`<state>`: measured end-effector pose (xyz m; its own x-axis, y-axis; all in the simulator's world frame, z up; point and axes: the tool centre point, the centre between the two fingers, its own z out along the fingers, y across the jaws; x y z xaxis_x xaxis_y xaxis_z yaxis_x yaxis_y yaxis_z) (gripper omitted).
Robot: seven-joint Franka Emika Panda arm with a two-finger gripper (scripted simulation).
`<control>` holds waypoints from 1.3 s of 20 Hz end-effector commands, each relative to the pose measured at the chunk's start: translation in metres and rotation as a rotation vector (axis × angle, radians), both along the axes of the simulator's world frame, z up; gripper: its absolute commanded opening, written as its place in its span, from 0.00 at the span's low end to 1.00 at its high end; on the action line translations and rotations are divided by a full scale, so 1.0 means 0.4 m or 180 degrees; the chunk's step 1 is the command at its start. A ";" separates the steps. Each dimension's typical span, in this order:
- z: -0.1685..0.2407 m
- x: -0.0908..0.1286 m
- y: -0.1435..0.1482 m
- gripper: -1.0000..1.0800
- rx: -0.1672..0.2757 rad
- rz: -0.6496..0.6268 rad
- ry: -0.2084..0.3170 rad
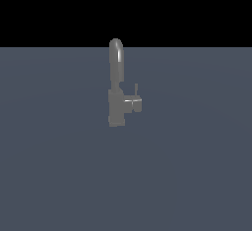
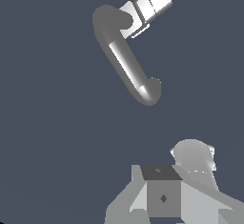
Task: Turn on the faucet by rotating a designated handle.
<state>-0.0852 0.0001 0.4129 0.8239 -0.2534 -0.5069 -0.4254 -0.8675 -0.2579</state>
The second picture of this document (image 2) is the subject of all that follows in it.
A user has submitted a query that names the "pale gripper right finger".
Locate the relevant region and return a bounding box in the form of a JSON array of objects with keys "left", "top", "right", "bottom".
[{"left": 162, "top": 164, "right": 244, "bottom": 224}]

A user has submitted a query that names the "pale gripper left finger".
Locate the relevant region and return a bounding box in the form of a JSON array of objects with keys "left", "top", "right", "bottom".
[{"left": 104, "top": 164, "right": 164, "bottom": 224}]

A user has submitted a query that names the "grey rounded faucet knob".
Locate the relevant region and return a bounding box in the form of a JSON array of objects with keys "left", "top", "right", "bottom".
[{"left": 169, "top": 138, "right": 220, "bottom": 193}]

